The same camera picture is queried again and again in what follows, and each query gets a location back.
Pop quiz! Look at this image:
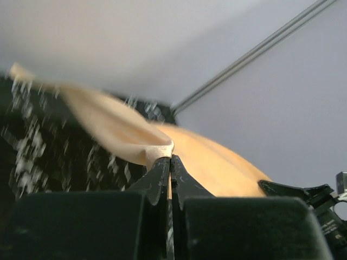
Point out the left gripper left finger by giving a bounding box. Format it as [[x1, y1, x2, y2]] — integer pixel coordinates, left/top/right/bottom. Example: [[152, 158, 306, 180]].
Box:
[[128, 157, 170, 257]]

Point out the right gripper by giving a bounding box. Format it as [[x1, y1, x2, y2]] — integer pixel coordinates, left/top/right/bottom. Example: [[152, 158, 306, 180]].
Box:
[[258, 180, 346, 252]]

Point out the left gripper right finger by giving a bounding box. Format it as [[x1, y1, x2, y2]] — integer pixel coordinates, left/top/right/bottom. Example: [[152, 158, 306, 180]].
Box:
[[170, 155, 214, 259]]

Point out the peach cloth napkin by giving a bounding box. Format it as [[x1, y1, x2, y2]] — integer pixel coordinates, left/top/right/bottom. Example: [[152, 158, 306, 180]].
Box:
[[9, 64, 267, 197]]

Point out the black marble pattern mat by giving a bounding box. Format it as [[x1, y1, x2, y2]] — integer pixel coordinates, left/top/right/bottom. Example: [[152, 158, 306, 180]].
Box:
[[0, 73, 178, 201]]

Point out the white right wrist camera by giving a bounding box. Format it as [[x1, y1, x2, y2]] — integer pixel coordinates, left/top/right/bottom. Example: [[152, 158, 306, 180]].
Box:
[[336, 172, 347, 202]]

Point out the right rear aluminium post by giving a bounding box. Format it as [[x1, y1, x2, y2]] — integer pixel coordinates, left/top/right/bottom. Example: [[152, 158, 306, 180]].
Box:
[[173, 0, 336, 116]]

